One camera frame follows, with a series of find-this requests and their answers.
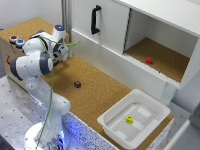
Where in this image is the red button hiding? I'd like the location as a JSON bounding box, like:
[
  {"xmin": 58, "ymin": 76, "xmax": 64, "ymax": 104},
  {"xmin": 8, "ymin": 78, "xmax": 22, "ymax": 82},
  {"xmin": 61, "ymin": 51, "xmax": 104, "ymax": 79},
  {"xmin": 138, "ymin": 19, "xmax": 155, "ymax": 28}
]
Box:
[{"xmin": 9, "ymin": 35, "xmax": 19, "ymax": 45}]

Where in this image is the purple block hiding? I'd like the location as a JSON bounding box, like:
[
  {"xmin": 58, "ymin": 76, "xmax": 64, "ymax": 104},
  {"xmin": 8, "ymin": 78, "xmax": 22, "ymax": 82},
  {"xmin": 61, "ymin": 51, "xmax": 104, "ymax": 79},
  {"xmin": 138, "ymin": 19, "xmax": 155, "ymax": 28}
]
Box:
[{"xmin": 73, "ymin": 80, "xmax": 82, "ymax": 89}]

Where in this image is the black door handle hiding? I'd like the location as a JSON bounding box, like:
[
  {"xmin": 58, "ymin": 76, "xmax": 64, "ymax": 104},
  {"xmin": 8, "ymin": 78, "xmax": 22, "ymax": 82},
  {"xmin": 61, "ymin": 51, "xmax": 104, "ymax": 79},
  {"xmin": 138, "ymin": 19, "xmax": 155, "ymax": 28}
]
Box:
[{"xmin": 90, "ymin": 4, "xmax": 103, "ymax": 36}]

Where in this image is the wooden drawer box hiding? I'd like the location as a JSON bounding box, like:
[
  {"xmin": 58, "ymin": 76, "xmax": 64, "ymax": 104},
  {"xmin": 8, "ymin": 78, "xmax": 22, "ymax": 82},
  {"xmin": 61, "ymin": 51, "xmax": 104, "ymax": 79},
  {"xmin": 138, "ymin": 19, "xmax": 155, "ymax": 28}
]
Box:
[{"xmin": 0, "ymin": 16, "xmax": 71, "ymax": 90}]

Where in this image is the white sliding door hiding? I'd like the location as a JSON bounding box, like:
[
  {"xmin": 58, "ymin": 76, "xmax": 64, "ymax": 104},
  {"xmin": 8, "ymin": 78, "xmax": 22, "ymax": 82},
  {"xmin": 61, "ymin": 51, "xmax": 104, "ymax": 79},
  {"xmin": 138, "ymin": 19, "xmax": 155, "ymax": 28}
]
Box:
[{"xmin": 72, "ymin": 0, "xmax": 131, "ymax": 56}]

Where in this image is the pink block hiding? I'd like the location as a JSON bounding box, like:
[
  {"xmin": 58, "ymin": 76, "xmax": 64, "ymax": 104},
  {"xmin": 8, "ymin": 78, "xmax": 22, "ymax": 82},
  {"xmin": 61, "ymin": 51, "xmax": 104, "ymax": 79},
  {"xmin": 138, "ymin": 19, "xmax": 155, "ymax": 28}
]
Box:
[{"xmin": 144, "ymin": 56, "xmax": 154, "ymax": 65}]

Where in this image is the blue button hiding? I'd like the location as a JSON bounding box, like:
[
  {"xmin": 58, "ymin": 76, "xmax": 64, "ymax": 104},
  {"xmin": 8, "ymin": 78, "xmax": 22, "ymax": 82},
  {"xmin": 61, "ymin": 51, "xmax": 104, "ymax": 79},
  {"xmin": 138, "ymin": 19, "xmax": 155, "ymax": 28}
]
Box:
[{"xmin": 15, "ymin": 38, "xmax": 26, "ymax": 49}]

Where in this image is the white plastic box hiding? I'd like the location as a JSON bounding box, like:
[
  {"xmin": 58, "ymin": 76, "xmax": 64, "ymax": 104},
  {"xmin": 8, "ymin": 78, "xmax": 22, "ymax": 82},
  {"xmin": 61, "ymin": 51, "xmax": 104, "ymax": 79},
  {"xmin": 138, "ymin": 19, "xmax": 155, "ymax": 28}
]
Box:
[{"xmin": 96, "ymin": 88, "xmax": 172, "ymax": 150}]

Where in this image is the green cable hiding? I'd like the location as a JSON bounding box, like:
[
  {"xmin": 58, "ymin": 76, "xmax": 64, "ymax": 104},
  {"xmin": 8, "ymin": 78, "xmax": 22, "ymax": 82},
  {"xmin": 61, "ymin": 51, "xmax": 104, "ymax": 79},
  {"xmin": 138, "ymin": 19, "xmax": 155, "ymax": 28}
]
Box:
[{"xmin": 34, "ymin": 35, "xmax": 84, "ymax": 150}]

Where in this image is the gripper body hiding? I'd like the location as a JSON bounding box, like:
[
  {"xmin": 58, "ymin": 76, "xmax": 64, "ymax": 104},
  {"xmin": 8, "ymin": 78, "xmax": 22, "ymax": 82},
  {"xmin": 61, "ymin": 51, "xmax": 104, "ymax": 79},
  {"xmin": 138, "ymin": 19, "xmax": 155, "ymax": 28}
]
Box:
[{"xmin": 53, "ymin": 42, "xmax": 70, "ymax": 63}]

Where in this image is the white cabinet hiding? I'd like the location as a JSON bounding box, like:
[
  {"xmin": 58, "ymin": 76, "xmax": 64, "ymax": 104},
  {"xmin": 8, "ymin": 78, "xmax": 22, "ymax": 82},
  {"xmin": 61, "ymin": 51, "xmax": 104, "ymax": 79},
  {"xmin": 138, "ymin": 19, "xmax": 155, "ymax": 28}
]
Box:
[{"xmin": 68, "ymin": 0, "xmax": 200, "ymax": 107}]

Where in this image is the yellow block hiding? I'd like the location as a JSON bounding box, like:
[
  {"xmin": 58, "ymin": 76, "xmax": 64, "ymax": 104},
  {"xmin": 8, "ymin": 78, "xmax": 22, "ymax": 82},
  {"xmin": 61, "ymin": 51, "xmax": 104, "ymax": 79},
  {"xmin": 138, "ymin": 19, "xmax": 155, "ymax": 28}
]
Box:
[{"xmin": 125, "ymin": 115, "xmax": 134, "ymax": 124}]

